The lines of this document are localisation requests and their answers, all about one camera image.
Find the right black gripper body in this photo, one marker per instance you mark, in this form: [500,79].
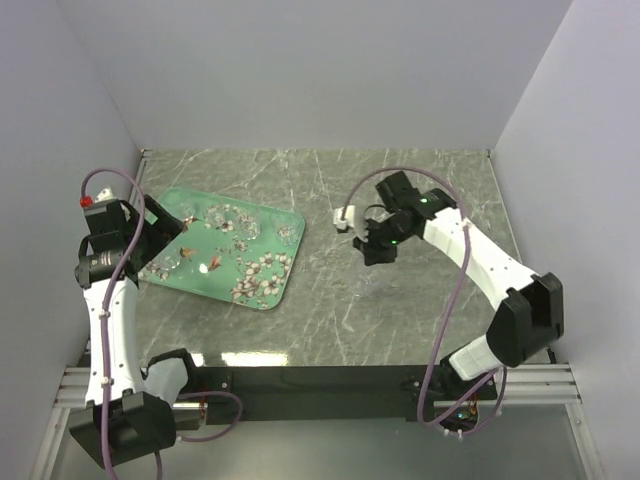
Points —
[391,224]

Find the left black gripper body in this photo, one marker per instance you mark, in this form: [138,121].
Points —
[132,219]

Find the clear glass four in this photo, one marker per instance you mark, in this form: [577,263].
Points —
[168,260]

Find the clear glass six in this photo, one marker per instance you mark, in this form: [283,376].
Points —
[367,285]

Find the clear glass one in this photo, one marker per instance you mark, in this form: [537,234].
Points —
[218,217]

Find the clear glass two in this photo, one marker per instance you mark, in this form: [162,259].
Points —
[249,225]

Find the clear glass five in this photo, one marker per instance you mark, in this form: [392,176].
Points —
[287,230]

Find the clear glass three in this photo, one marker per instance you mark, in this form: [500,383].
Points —
[186,211]

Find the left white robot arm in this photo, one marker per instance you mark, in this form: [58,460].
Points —
[128,409]

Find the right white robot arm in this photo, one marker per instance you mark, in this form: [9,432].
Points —
[528,307]

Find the green floral tray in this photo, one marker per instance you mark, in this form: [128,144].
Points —
[222,265]

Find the black base beam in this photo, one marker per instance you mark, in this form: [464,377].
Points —
[283,393]

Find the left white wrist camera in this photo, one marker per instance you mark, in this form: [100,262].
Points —
[106,194]

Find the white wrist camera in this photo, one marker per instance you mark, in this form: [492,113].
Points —
[351,218]
[106,194]

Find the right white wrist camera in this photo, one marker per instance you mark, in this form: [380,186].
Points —
[351,218]

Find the aluminium rail frame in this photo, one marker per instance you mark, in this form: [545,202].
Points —
[441,395]

